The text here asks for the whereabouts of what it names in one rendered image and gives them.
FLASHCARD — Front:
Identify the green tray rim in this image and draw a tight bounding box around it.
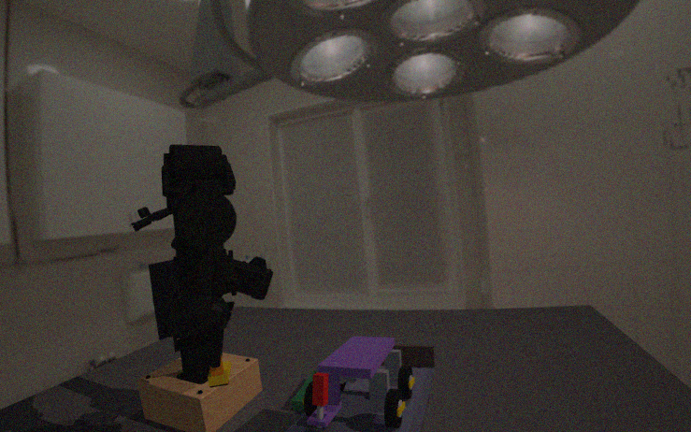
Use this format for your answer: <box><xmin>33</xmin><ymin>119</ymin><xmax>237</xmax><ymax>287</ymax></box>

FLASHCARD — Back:
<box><xmin>292</xmin><ymin>371</ymin><xmax>316</xmax><ymax>411</ymax></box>

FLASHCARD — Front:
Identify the red-headed pin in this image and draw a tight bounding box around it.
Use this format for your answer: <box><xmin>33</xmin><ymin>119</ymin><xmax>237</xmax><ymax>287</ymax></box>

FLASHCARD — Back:
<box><xmin>312</xmin><ymin>373</ymin><xmax>328</xmax><ymax>419</ymax></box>

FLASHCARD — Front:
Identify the purple wheeled trolley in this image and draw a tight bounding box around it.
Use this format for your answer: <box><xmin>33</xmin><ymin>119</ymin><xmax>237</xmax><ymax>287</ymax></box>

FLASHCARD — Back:
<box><xmin>303</xmin><ymin>337</ymin><xmax>415</xmax><ymax>428</ymax></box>

